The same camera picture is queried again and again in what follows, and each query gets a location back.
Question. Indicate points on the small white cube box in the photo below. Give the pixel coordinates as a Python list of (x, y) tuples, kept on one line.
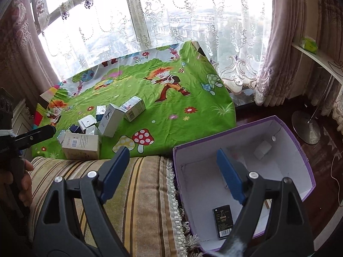
[(261, 150)]

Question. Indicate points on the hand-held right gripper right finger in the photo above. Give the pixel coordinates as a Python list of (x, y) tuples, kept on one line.
[(227, 174)]

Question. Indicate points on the white square box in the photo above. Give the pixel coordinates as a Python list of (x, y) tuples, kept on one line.
[(87, 123)]

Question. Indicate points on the brown patterned drape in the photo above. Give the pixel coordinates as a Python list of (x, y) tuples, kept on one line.
[(21, 45)]

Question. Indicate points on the large beige carton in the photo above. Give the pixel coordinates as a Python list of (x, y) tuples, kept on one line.
[(80, 146)]

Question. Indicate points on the dark blue box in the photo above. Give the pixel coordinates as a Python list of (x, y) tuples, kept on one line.
[(73, 129)]

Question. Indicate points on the black flat box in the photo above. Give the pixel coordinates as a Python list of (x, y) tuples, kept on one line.
[(223, 222)]

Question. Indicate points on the purple cardboard box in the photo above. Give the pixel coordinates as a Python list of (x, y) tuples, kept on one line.
[(203, 187)]

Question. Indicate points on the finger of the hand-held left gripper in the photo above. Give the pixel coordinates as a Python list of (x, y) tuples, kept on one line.
[(34, 136)]

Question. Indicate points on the small white printed box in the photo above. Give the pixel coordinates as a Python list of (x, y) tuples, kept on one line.
[(101, 110)]

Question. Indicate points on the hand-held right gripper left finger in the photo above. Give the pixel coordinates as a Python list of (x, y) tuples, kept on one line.
[(118, 166)]

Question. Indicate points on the green tissue pack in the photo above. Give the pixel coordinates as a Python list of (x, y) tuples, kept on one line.
[(308, 45)]

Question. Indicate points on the white lace curtain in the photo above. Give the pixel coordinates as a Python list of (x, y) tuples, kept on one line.
[(160, 18)]

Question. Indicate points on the white medicine box red figure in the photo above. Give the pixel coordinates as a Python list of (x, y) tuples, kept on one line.
[(134, 108)]

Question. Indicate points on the white shelf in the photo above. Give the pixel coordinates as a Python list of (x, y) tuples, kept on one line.
[(321, 59)]

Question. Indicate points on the cream cabinet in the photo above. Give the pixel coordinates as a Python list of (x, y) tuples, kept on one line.
[(22, 123)]

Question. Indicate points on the small silver packet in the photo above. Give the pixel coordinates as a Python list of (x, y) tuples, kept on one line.
[(61, 136)]

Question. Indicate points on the person's left hand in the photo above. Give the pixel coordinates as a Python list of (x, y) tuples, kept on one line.
[(25, 190)]

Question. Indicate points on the mauve patterned drape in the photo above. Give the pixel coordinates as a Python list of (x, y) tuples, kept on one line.
[(289, 32)]

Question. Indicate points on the green cartoon printed blanket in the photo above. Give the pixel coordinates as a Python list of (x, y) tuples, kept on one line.
[(160, 128)]

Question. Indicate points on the tall white carton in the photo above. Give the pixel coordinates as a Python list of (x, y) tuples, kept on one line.
[(111, 120)]

